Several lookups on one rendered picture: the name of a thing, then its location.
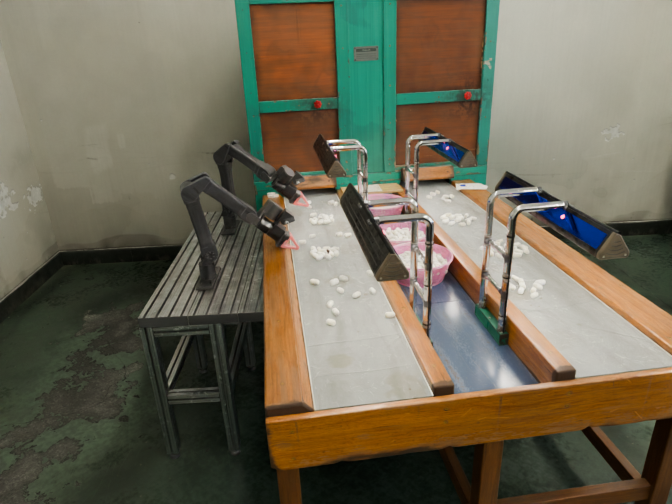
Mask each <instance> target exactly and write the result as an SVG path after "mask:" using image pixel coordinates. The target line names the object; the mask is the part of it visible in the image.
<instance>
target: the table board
mask: <svg viewBox="0 0 672 504"><path fill-rule="evenodd" d="M666 418H672V367H668V368H660V369H652V370H644V371H636V372H628V373H620V374H612V375H604V376H596V377H588V378H580V379H572V380H564V381H556V382H548V383H540V384H532V385H524V386H516V387H508V388H500V389H492V390H483V391H475V392H467V393H459V394H451V395H443V396H435V397H427V398H419V399H411V400H403V401H395V402H387V403H379V404H371V405H363V406H355V407H347V408H339V409H331V410H323V411H315V412H307V413H299V414H290V415H282V416H274V417H266V418H265V425H266V433H267V441H268V450H269V458H270V465H271V468H273V469H277V470H291V469H299V468H306V467H314V466H321V465H328V464H335V463H338V462H340V461H349V462H350V461H358V460H365V459H372V458H380V457H387V456H394V455H401V454H406V453H414V452H424V451H431V450H438V449H444V448H446V447H448V446H453V447H461V446H468V445H475V444H483V443H489V442H495V441H501V440H511V439H519V438H527V437H534V436H541V435H549V434H556V433H564V432H571V431H577V430H582V429H585V428H587V427H588V426H589V427H601V426H615V425H622V424H630V423H637V422H642V421H650V420H659V419H666Z"/></svg>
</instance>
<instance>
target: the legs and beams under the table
mask: <svg viewBox="0 0 672 504"><path fill-rule="evenodd" d="M581 431H582V432H583V433H584V435H585V436H586V437H587V438H588V440H589V441H590V442H591V443H592V445H593V446H594V447H595V448H596V449H597V451H598V452H599V453H600V454H601V456H602V457H603V458H604V459H605V460H606V462H607V463H608V464H609V465H610V467H611V468H612V469H613V470H614V471H615V473H616V474H617V475H618V476H619V478H620V479H621V480H622V481H617V482H610V483H603V484H597V485H590V486H583V487H576V488H569V489H563V490H556V491H549V492H542V493H535V494H529V495H522V496H515V497H508V498H502V499H497V497H498V488H499V480H500V471H501V462H502V454H503V445H504V440H501V441H495V442H489V443H483V444H475V448H474V460H473V471H472V483H471V486H470V484H469V481H468V479H467V477H466V475H465V473H464V471H463V469H462V467H461V465H460V462H459V460H458V458H457V456H456V454H455V452H454V449H453V447H452V446H448V447H446V448H444V449H438V450H439V452H440V455H441V457H442V459H443V462H444V464H445V466H446V468H447V471H448V473H449V475H450V478H451V480H452V482H453V485H454V487H455V489H456V492H457V494H458V496H459V499H460V501H461V503H462V504H618V503H625V502H632V501H635V503H634V504H666V502H667V499H668V495H669V492H670V489H671V485H672V418H666V419H659V420H656V422H655V426H654V430H653V433H652V437H651V441H650V445H649V449H648V453H647V456H646V460H645V464H644V468H643V472H642V476H641V475H640V473H639V472H638V471H637V470H636V469H635V468H634V466H633V465H632V464H631V463H630V462H629V461H628V460H627V458H626V457H625V456H624V455H623V454H622V453H621V452H620V450H619V449H618V448H617V447H616V446H615V445H614V443H613V442H612V441H611V440H610V439H609V438H608V437H607V435H606V434H605V433H604V432H603V431H602V430H601V428H600V427H589V426H588V427H587V428H585V429H582V430H581ZM276 471H277V480H278V489H279V497H280V504H302V495H301V484H300V473H299V469H291V470H277V469H276Z"/></svg>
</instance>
